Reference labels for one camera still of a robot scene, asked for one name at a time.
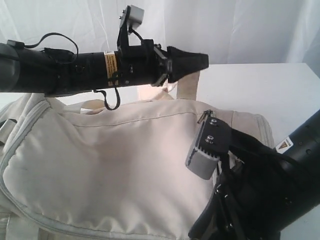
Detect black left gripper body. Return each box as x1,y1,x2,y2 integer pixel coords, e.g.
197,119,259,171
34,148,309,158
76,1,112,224
115,39,173,87

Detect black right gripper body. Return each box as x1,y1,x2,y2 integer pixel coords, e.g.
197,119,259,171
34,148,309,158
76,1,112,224
214,128,300,240

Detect cream duffel bag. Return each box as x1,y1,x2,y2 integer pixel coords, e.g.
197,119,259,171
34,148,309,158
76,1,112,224
0,70,276,240

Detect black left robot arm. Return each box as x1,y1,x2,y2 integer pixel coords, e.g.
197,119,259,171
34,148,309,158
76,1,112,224
0,42,209,97

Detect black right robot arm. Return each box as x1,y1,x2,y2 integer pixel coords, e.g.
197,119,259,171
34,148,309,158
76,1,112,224
185,110,320,240

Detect white backdrop curtain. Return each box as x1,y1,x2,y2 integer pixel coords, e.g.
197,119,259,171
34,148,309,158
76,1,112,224
0,0,320,74

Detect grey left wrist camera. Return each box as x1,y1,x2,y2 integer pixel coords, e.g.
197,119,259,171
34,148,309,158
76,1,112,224
116,4,146,55

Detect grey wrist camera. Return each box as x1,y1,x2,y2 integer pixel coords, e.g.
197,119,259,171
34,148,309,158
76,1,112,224
185,116,232,180
116,4,146,55

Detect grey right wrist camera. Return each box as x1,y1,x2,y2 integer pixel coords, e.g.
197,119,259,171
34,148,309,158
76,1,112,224
185,116,232,180

